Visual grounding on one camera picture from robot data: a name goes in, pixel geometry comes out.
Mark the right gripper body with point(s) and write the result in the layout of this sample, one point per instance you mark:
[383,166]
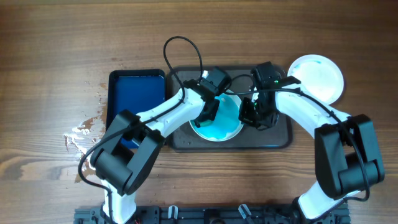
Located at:
[255,113]

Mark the green and yellow sponge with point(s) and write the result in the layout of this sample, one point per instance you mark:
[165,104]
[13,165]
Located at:
[200,124]

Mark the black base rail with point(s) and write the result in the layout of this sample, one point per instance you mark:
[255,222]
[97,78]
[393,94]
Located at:
[280,213]

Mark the blue water tray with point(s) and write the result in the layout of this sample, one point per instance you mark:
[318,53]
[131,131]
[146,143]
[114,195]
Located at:
[134,90]

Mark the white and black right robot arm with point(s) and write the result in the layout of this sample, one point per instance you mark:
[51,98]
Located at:
[348,160]

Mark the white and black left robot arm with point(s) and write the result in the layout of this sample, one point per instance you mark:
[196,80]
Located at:
[124,158]

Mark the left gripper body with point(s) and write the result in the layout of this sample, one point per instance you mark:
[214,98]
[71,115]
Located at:
[213,114]

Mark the white plate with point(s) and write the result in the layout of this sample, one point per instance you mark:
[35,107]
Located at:
[320,75]
[226,124]

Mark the dark brown serving tray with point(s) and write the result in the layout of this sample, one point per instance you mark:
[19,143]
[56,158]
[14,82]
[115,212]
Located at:
[184,139]

